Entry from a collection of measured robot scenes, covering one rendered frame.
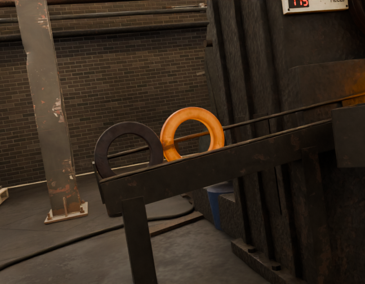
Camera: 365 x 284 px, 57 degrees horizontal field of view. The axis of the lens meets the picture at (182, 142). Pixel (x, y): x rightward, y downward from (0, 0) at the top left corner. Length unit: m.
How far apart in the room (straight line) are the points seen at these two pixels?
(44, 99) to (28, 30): 0.65
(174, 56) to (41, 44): 4.28
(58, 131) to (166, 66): 4.27
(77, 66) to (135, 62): 1.15
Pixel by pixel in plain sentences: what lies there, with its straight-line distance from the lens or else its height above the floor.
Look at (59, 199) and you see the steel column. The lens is 3.49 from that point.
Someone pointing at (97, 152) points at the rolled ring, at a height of 0.70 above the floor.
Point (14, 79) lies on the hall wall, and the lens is 7.19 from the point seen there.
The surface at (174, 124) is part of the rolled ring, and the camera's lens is 0.94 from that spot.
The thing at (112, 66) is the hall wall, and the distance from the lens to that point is 7.15.
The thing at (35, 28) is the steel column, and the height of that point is 1.81.
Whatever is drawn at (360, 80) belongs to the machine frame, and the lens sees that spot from 1.37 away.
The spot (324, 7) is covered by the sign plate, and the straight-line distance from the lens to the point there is 1.38.
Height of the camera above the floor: 0.74
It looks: 3 degrees down
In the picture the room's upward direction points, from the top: 9 degrees counter-clockwise
